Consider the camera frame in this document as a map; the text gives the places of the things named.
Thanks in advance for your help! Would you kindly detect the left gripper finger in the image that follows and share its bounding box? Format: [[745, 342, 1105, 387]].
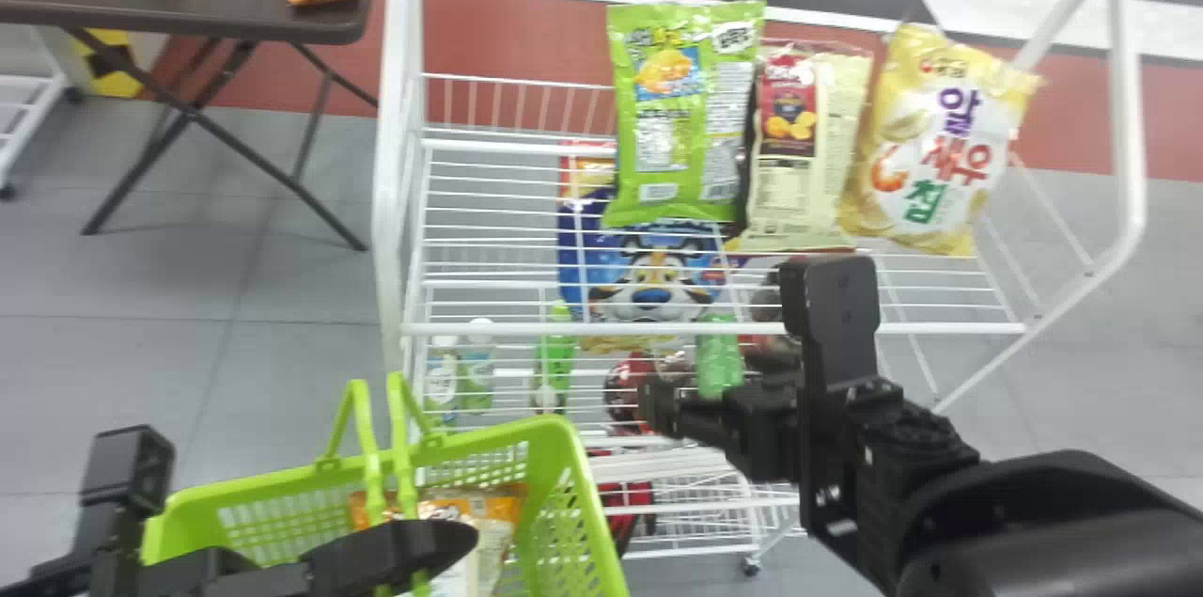
[[299, 519, 481, 597]]

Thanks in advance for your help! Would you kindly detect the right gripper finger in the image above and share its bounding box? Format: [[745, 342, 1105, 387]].
[[636, 372, 728, 449]]

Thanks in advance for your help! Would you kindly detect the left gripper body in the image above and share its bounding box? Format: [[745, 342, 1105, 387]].
[[141, 545, 313, 597]]

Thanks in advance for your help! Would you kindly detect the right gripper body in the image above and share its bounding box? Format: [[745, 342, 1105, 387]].
[[722, 379, 811, 487]]

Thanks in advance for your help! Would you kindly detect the green basket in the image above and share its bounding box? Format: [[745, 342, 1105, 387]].
[[139, 373, 632, 597]]

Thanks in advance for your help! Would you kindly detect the red can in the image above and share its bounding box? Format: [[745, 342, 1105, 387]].
[[603, 352, 689, 437]]

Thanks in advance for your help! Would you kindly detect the green bottle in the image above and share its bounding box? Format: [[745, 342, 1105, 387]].
[[534, 300, 577, 416], [695, 312, 745, 400]]

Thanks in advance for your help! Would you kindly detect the red snack packet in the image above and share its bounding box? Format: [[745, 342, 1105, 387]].
[[590, 449, 657, 558]]

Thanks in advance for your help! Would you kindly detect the blue cereal bag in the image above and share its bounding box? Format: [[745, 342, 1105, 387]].
[[555, 140, 745, 354]]

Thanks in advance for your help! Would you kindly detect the white bottle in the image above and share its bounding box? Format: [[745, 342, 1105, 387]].
[[425, 318, 497, 421]]

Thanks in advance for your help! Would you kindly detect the beige snack packet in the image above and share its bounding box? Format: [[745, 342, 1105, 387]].
[[724, 40, 875, 256]]

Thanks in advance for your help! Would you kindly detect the green snack packet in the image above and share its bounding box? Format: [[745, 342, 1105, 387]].
[[601, 0, 768, 230]]

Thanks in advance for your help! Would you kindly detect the yellow snack packet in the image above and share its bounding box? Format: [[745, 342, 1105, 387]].
[[835, 21, 1045, 259]]

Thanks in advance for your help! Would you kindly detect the dark side table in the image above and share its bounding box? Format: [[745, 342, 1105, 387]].
[[0, 0, 392, 252]]

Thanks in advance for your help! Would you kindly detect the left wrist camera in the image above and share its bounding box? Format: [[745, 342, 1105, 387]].
[[79, 425, 177, 542]]

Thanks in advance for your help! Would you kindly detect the white wire rack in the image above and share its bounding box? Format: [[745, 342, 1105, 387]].
[[371, 0, 1152, 576], [0, 73, 69, 201]]

